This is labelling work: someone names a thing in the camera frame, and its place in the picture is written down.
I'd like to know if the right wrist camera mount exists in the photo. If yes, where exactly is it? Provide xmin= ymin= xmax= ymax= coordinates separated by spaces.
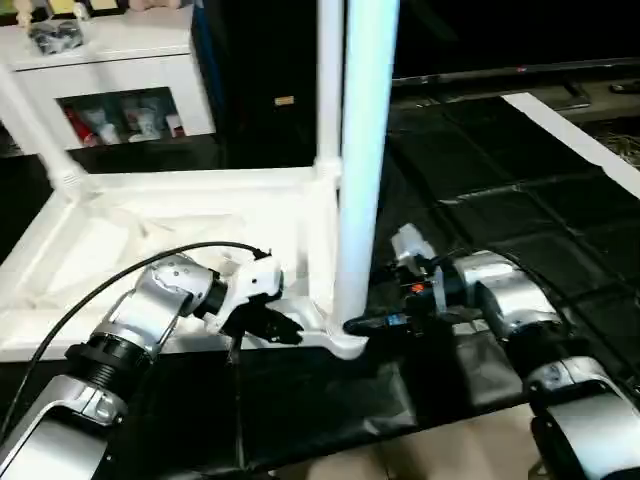
xmin=390 ymin=223 xmax=454 ymax=316

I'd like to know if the white flat strip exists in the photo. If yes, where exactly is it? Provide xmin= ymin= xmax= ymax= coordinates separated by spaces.
xmin=501 ymin=92 xmax=640 ymax=187

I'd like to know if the black metal rail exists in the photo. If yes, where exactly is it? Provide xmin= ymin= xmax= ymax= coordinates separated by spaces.
xmin=392 ymin=56 xmax=640 ymax=85

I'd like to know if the white plastic table top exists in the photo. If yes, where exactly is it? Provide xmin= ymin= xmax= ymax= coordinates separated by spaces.
xmin=0 ymin=164 xmax=372 ymax=362

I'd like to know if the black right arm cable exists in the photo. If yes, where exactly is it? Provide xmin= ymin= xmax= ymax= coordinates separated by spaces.
xmin=422 ymin=247 xmax=640 ymax=361

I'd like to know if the white plastic table leg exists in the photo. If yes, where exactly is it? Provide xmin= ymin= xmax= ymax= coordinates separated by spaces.
xmin=0 ymin=62 xmax=100 ymax=204
xmin=313 ymin=0 xmax=347 ymax=194
xmin=330 ymin=0 xmax=402 ymax=334

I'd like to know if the black work mat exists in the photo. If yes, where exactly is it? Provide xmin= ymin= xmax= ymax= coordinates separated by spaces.
xmin=0 ymin=89 xmax=640 ymax=471

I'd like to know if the brown straw bundle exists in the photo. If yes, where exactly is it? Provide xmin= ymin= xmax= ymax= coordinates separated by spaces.
xmin=606 ymin=131 xmax=640 ymax=167

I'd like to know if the white glass-door cabinet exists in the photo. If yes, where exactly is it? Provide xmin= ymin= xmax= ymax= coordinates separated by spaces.
xmin=0 ymin=9 xmax=217 ymax=152

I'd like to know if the red labelled package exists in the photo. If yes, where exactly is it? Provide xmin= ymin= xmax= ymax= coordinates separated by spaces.
xmin=66 ymin=107 xmax=97 ymax=147

